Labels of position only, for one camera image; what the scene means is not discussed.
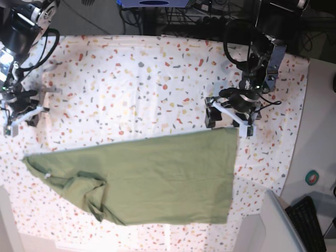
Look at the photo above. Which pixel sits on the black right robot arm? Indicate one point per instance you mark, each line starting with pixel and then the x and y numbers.
pixel 26 23

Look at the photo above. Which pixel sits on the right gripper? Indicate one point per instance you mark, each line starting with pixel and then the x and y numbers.
pixel 21 103

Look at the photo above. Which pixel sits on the green tape roll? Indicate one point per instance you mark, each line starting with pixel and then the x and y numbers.
pixel 312 177

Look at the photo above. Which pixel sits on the green t-shirt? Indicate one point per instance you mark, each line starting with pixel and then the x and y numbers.
pixel 174 179

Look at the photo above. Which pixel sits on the blue white box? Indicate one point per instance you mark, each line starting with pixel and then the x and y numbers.
pixel 156 3

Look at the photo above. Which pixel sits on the terrazzo patterned tablecloth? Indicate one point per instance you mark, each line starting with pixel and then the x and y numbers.
pixel 118 88

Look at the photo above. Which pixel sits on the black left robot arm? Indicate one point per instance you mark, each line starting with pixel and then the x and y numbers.
pixel 271 25

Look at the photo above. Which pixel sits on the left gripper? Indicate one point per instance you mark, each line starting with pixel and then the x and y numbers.
pixel 244 103

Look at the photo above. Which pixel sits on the black keyboard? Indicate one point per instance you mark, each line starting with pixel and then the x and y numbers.
pixel 303 216

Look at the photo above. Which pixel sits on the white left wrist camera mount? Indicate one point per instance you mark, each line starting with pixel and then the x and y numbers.
pixel 245 128

